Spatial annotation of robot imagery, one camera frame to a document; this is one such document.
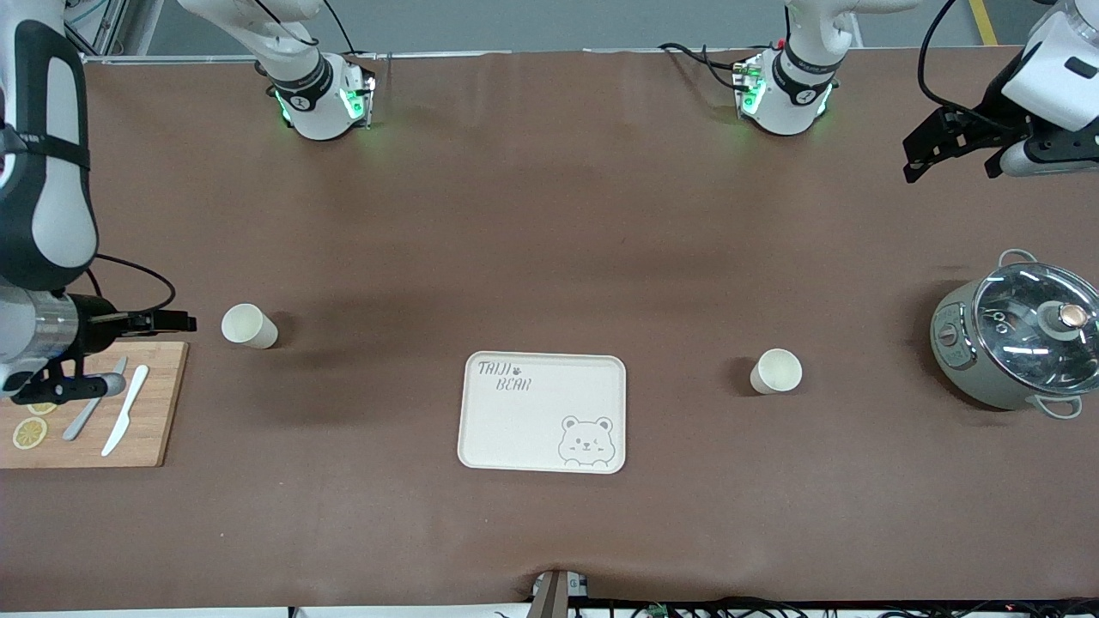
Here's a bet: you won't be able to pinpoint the white IKEA cup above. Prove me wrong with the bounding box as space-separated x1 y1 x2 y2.
750 348 804 396
221 303 279 350

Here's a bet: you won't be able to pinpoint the bamboo cutting board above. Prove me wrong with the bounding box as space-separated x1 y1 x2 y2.
0 342 190 470

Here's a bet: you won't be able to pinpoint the white plastic knife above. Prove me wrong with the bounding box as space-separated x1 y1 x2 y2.
100 365 150 457

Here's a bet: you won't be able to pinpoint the grey plastic knife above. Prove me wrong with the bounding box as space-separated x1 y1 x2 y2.
62 356 129 442

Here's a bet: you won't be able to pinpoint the glass pot lid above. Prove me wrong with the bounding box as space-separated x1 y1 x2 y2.
973 262 1099 396

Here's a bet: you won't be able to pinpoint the grey pot with glass lid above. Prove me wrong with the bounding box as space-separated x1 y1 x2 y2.
930 249 1099 420

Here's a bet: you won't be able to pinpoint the beige bear print tray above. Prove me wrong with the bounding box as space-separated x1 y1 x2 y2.
457 351 628 475

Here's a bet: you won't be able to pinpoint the brown table mat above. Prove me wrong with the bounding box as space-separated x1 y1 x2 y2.
0 50 1099 612

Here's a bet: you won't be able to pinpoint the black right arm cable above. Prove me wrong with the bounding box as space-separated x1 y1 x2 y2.
84 254 178 317

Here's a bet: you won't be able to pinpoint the black base cables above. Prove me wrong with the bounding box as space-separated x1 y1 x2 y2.
659 41 750 92

